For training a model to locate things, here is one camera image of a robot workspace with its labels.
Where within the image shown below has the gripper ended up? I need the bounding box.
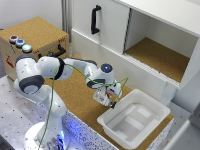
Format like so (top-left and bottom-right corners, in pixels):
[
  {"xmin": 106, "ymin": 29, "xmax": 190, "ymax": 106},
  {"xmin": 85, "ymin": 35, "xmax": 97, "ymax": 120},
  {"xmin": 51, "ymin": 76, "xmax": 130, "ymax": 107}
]
[{"xmin": 92, "ymin": 82, "xmax": 122, "ymax": 107}]

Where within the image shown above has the white plastic box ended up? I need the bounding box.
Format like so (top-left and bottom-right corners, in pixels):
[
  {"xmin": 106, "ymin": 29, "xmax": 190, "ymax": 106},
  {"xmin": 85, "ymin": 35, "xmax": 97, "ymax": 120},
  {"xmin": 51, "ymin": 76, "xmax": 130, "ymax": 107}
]
[{"xmin": 96, "ymin": 88, "xmax": 172, "ymax": 150}]

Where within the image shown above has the white cabinet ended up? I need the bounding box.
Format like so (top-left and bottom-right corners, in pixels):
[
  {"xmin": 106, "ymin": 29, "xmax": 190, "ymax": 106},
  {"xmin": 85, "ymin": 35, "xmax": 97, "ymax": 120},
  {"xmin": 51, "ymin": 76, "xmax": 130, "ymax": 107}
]
[{"xmin": 70, "ymin": 0, "xmax": 200, "ymax": 108}]

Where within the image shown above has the white sliding door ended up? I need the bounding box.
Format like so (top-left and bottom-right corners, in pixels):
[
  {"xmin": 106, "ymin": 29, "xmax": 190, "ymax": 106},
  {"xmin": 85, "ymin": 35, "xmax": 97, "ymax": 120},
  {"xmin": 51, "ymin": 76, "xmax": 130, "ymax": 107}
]
[{"xmin": 72, "ymin": 0, "xmax": 131, "ymax": 56}]

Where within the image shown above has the green button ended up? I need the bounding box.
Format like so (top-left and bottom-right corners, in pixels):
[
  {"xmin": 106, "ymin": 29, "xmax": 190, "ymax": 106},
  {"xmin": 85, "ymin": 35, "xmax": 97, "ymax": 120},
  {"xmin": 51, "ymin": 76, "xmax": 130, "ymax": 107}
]
[{"xmin": 21, "ymin": 43, "xmax": 34, "ymax": 54}]

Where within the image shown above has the wooden drawer box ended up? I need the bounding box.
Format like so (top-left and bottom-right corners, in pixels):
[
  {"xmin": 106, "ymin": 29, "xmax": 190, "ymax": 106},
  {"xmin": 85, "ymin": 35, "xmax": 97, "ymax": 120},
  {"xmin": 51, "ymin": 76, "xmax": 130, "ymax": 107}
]
[{"xmin": 0, "ymin": 16, "xmax": 71, "ymax": 81}]

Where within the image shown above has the blue button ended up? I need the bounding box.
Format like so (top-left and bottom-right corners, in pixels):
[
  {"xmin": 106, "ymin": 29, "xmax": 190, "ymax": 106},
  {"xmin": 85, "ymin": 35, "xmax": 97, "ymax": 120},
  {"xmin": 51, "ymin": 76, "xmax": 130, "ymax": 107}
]
[{"xmin": 15, "ymin": 38, "xmax": 26, "ymax": 48}]

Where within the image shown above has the red button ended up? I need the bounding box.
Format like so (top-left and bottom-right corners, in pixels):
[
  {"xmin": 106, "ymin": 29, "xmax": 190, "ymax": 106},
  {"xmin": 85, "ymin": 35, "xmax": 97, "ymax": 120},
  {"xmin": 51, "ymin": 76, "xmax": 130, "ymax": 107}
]
[{"xmin": 8, "ymin": 34, "xmax": 19, "ymax": 45}]

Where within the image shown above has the green cable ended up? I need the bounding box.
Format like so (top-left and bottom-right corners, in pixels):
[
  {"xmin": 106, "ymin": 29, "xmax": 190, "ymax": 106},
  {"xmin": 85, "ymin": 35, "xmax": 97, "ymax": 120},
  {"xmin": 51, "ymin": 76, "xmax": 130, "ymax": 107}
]
[{"xmin": 37, "ymin": 63, "xmax": 130, "ymax": 150}]

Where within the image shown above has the black drawer handle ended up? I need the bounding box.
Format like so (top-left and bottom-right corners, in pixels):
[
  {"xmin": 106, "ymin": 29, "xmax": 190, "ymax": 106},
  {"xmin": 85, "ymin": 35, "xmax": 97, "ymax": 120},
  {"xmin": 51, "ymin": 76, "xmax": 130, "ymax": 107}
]
[{"xmin": 37, "ymin": 43, "xmax": 67, "ymax": 60}]

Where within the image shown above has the black door handle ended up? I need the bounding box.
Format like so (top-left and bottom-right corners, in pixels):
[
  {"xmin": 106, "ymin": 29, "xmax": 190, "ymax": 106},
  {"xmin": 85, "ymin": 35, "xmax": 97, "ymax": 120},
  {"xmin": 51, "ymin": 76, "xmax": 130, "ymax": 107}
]
[{"xmin": 90, "ymin": 4, "xmax": 102, "ymax": 36}]

